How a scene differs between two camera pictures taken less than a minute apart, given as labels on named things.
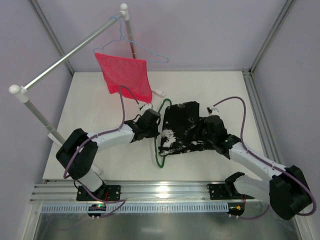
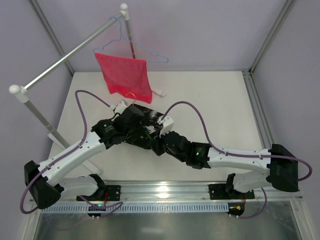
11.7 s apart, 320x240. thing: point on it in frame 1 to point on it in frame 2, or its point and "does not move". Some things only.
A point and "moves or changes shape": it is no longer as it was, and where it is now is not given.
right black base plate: [225, 191] does not move
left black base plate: [106, 193] does not move
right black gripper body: [204, 128] to [152, 138]
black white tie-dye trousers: [182, 130] moves or changes shape
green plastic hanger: [171, 103] to [148, 136]
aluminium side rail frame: [270, 145] does not move
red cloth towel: [131, 73] does not move
